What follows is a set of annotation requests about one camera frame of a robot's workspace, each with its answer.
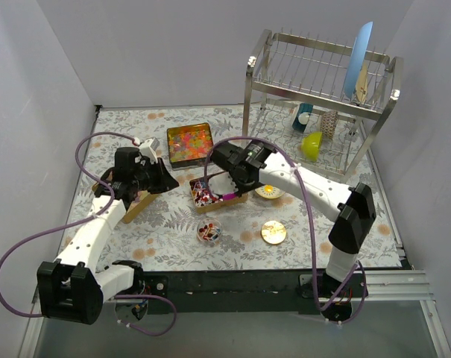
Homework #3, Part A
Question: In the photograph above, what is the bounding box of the gold tin with pale candies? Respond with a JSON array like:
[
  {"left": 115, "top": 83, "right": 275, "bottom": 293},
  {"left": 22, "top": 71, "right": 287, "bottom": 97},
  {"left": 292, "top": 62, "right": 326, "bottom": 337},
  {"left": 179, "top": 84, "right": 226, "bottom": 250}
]
[{"left": 88, "top": 183, "right": 160, "bottom": 224}]

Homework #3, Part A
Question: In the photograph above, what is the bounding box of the magenta plastic scoop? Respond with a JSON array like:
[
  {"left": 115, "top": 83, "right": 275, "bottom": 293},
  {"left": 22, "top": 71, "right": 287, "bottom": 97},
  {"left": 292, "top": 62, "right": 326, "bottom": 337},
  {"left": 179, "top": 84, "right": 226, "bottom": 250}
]
[{"left": 222, "top": 193, "right": 239, "bottom": 201}]

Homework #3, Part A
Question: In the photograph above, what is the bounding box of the gold tin with jelly candies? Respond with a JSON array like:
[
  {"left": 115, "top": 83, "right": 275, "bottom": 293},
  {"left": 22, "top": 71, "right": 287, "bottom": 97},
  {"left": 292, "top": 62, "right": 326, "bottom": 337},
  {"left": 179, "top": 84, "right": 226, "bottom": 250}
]
[{"left": 166, "top": 122, "right": 213, "bottom": 169}]

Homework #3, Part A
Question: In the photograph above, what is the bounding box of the gold tin with lollipops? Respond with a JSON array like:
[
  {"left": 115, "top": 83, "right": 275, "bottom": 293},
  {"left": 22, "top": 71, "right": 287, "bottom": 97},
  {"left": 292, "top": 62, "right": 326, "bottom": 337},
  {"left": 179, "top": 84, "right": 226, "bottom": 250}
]
[{"left": 189, "top": 178, "right": 247, "bottom": 214}]

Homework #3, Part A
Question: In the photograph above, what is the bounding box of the clear glass jar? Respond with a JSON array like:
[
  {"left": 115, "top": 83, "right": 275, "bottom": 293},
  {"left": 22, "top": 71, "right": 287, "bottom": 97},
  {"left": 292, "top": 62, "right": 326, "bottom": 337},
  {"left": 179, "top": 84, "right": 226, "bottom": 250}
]
[{"left": 196, "top": 217, "right": 223, "bottom": 247}]

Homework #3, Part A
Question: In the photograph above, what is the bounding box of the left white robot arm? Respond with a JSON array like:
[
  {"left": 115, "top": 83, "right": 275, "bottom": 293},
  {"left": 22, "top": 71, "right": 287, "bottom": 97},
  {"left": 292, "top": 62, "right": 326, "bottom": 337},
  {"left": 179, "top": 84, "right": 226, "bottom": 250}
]
[{"left": 37, "top": 142, "right": 179, "bottom": 324}]

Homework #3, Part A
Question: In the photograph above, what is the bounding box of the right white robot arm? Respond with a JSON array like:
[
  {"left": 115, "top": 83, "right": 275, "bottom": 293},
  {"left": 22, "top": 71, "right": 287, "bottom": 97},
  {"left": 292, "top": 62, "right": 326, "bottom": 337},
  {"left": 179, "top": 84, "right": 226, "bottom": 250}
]
[{"left": 207, "top": 137, "right": 376, "bottom": 297}]

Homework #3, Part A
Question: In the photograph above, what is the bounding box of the patterned ceramic bowl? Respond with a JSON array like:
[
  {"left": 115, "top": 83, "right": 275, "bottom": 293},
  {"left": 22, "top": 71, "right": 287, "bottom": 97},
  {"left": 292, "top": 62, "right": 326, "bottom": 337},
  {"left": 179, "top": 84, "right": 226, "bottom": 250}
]
[{"left": 255, "top": 184, "right": 284, "bottom": 200}]

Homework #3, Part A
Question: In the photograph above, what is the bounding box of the floral tablecloth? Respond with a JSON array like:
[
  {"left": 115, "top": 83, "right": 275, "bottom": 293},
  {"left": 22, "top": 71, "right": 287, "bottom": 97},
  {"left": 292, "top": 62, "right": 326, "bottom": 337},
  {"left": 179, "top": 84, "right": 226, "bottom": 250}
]
[{"left": 57, "top": 104, "right": 403, "bottom": 272}]

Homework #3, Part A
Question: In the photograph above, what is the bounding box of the round gold lid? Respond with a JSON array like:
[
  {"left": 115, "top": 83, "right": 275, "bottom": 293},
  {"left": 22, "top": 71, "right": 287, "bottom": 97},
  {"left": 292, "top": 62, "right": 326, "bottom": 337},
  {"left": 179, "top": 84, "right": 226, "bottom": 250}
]
[{"left": 261, "top": 220, "right": 287, "bottom": 245}]

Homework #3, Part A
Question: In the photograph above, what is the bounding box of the yellow-green plastic bowl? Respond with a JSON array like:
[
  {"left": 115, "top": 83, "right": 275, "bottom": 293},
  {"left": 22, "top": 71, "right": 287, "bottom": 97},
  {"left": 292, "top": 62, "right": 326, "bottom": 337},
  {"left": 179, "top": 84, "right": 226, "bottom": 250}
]
[{"left": 300, "top": 131, "right": 323, "bottom": 162}]

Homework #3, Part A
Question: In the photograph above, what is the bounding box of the teal cup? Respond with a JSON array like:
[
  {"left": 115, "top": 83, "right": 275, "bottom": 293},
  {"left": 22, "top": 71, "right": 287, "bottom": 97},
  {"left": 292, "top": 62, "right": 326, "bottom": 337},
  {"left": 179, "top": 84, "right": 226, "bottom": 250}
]
[{"left": 292, "top": 103, "right": 313, "bottom": 133}]

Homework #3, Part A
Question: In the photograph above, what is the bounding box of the patterned mug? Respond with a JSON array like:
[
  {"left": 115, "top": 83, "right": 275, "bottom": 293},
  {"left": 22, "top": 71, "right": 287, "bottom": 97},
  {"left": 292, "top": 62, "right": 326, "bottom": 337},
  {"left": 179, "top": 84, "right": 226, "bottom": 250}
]
[{"left": 320, "top": 110, "right": 339, "bottom": 139}]

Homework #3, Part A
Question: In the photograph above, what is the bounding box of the steel dish rack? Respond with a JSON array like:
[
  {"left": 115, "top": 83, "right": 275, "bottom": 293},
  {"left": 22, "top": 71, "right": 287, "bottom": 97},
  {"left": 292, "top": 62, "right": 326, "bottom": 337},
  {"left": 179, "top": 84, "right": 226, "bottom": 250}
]
[{"left": 242, "top": 29, "right": 404, "bottom": 182}]

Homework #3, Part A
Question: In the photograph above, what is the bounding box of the cream patterned plate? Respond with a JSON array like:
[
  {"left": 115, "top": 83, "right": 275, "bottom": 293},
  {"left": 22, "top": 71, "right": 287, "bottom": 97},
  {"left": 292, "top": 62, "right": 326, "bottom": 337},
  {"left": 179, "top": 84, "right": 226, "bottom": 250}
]
[{"left": 353, "top": 63, "right": 368, "bottom": 106}]

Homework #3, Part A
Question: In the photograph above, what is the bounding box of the blue plate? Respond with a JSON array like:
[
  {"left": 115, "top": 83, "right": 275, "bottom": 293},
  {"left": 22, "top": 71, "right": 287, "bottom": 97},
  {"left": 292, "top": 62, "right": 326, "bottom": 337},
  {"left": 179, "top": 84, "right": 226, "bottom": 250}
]
[{"left": 343, "top": 22, "right": 373, "bottom": 99}]

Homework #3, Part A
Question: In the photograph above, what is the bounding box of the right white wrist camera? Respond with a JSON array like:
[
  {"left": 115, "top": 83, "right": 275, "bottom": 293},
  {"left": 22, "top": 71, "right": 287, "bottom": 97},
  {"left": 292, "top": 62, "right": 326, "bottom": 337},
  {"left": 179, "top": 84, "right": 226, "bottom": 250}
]
[{"left": 208, "top": 172, "right": 236, "bottom": 197}]

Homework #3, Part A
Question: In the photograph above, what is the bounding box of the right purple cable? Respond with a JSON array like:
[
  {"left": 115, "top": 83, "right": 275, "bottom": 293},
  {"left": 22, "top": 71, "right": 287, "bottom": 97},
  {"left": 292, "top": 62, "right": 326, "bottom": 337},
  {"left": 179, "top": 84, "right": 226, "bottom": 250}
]
[{"left": 203, "top": 136, "right": 370, "bottom": 325}]

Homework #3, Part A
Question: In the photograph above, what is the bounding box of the purple cable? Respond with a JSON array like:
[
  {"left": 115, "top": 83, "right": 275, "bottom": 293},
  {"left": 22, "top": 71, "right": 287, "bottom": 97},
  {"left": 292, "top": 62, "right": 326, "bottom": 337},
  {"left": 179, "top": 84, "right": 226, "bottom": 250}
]
[
  {"left": 0, "top": 132, "right": 177, "bottom": 336},
  {"left": 203, "top": 136, "right": 370, "bottom": 325}
]

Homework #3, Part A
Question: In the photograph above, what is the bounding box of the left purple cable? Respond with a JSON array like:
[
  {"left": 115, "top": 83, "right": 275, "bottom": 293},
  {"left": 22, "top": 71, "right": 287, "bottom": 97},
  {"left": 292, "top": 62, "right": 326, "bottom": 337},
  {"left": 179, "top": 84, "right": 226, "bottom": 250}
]
[{"left": 0, "top": 132, "right": 177, "bottom": 336}]

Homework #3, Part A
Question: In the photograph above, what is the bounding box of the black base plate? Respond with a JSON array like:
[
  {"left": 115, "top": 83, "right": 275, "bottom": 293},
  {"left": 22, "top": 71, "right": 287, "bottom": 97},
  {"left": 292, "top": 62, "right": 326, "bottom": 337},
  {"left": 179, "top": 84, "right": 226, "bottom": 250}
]
[{"left": 101, "top": 268, "right": 373, "bottom": 316}]

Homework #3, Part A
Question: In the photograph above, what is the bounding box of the aluminium rail frame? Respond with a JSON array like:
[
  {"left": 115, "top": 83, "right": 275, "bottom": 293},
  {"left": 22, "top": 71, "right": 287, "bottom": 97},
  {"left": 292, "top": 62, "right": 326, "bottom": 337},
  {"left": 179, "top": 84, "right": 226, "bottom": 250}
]
[{"left": 20, "top": 270, "right": 451, "bottom": 357}]

